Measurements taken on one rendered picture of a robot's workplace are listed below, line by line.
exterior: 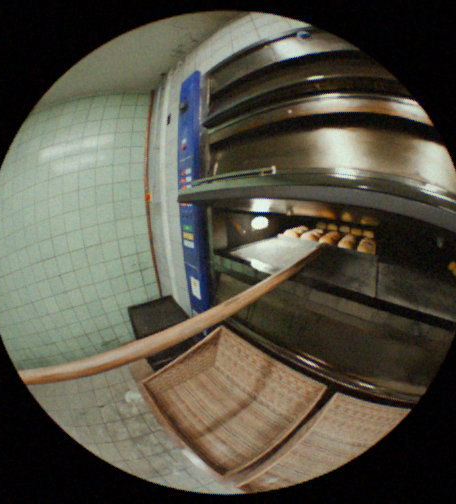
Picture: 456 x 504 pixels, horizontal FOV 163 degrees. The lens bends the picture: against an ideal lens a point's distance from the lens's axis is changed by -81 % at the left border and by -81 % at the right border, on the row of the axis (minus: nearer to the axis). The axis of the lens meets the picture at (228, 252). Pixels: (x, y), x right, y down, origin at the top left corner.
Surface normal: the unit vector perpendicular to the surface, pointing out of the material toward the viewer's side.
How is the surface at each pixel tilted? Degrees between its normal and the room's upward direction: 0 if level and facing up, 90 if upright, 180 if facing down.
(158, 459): 0
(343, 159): 70
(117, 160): 90
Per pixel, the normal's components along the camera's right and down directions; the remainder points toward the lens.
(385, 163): -0.72, -0.11
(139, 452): -0.04, -0.95
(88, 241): 0.66, 0.21
